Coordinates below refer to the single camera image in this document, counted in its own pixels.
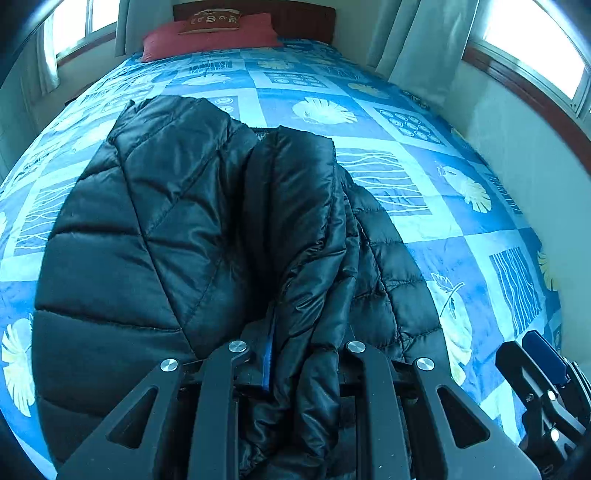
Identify window with brown frame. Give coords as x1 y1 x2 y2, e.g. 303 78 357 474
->
462 0 591 121

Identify small brown printed cushion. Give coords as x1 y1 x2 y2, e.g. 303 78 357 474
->
178 8 243 35

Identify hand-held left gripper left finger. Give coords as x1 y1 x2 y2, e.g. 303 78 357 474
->
58 323 278 480

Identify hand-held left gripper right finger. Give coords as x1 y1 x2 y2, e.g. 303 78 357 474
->
339 340 541 480

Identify dark wooden headboard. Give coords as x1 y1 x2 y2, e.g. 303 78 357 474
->
173 0 335 44

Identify white curtain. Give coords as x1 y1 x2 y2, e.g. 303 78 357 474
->
115 0 178 58
375 0 481 90
34 21 62 95

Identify red pillow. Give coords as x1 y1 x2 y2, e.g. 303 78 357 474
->
140 13 282 63

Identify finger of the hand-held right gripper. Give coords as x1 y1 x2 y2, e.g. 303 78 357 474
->
496 342 588 462
523 330 591 398

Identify window with white frame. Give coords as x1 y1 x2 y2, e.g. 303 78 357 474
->
46 0 122 63

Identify black puffer jacket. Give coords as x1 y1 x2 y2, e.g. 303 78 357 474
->
31 95 455 480

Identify blue patterned bed sheet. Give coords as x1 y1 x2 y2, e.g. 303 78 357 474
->
0 39 566 480

